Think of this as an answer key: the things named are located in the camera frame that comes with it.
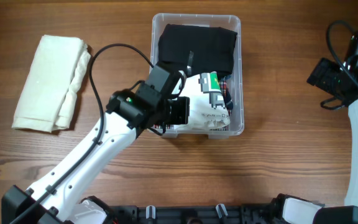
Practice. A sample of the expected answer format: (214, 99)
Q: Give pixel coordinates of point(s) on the black garment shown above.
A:
(212, 48)

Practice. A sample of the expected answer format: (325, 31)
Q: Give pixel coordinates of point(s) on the white printed t-shirt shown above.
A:
(207, 102)

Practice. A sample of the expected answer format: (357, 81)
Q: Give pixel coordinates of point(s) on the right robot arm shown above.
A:
(290, 209)

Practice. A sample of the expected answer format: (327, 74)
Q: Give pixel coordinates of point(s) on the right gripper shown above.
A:
(324, 70)

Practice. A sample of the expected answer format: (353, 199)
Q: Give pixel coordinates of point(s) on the red navy plaid shirt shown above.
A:
(225, 90)

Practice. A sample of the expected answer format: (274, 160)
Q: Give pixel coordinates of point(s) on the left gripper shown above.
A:
(183, 116)

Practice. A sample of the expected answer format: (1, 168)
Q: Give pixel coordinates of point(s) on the cream white cloth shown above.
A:
(48, 99)

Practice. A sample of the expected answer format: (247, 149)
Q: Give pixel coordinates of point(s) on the clear plastic storage container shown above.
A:
(234, 83)

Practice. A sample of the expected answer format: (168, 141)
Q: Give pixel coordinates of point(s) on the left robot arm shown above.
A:
(56, 197)

